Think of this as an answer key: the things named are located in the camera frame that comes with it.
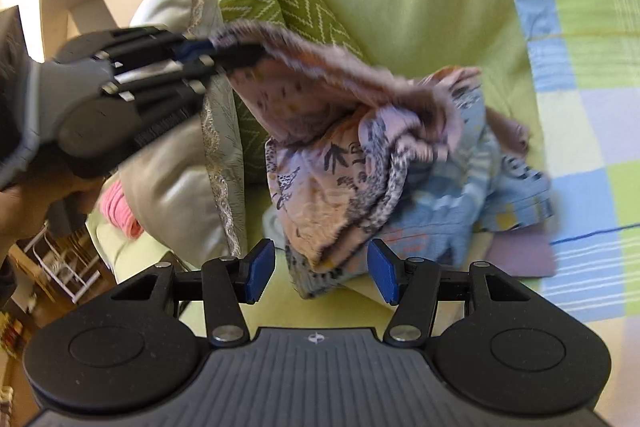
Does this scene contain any pink patterned garment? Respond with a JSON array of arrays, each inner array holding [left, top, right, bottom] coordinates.
[[211, 19, 532, 273]]

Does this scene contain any person's left hand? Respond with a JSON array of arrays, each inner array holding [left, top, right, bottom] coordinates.
[[0, 159, 104, 256]]

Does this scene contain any green zigzag pillow front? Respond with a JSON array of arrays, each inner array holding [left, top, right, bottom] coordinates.
[[216, 0, 308, 184]]

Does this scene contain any green zigzag pillow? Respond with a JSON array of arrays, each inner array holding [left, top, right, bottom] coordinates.
[[277, 0, 366, 61], [216, 0, 308, 184]]

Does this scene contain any green zigzag pillow rear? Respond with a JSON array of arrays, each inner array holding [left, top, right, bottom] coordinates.
[[277, 0, 366, 61]]

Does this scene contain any blue patterned garment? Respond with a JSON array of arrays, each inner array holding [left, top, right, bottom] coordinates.
[[284, 93, 552, 298]]

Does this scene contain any grey satin trimmed pillow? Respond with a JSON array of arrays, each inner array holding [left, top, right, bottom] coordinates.
[[119, 0, 247, 268]]

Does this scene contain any pink knitted item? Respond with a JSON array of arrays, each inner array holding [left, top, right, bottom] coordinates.
[[99, 180, 144, 239]]

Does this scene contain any light green sofa cover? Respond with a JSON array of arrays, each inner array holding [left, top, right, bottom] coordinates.
[[86, 0, 551, 338]]

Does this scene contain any white wire rack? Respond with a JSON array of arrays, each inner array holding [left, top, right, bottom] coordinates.
[[25, 225, 101, 305]]

